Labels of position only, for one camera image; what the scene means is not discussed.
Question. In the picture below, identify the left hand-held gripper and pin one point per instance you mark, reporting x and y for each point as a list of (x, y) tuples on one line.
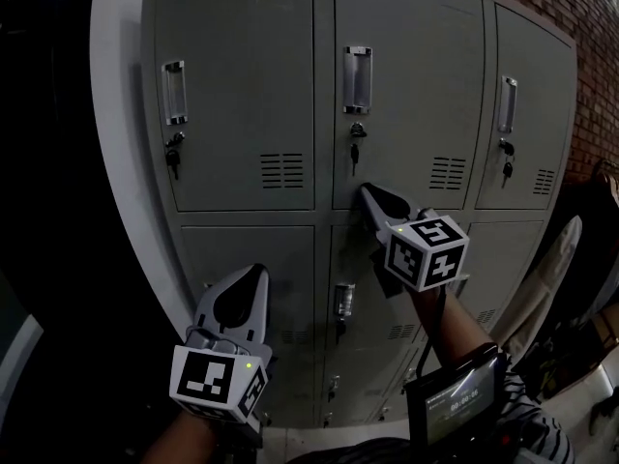
[(203, 380)]

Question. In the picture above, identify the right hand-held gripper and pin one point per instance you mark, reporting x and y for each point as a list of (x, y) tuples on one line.
[(435, 249)]

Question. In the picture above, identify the grey locker door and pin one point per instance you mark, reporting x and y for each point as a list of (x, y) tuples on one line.
[(411, 90)]

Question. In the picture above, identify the person's left forearm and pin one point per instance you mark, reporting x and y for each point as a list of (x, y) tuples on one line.
[(184, 438)]

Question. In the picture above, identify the person's right forearm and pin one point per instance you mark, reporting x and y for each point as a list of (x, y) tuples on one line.
[(459, 327)]

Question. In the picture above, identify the grey metal locker cabinet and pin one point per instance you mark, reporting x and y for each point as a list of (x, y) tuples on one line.
[(242, 254)]

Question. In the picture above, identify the round silver door lock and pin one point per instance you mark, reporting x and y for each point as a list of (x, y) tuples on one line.
[(358, 130), (506, 147), (176, 139)]

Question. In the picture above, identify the black-headed key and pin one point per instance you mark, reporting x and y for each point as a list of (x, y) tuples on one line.
[(173, 160), (507, 169), (355, 155), (341, 330)]

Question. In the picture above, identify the white fabric bag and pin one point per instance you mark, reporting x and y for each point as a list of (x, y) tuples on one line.
[(551, 278)]

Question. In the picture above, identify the black wrist-mounted screen device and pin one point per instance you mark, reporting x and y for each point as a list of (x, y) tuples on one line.
[(454, 404)]

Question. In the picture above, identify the brown cardboard box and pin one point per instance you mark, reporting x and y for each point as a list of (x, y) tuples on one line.
[(607, 329)]

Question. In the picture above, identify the striped sleeve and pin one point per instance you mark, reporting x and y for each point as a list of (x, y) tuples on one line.
[(537, 423)]

